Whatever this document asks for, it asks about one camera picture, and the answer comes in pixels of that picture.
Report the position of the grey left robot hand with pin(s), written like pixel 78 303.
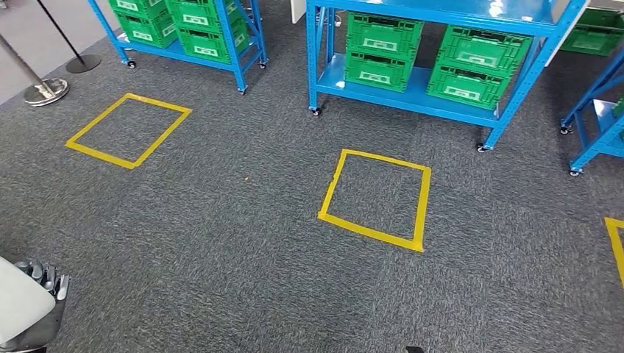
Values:
pixel 53 312

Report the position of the white plastic shell part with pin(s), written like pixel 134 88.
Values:
pixel 22 302

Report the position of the black robot body part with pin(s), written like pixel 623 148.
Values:
pixel 414 349

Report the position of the white board panel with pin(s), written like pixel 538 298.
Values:
pixel 298 10

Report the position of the chrome stanchion post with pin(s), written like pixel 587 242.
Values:
pixel 46 92

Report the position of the thin black stanchion post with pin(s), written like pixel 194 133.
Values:
pixel 83 63

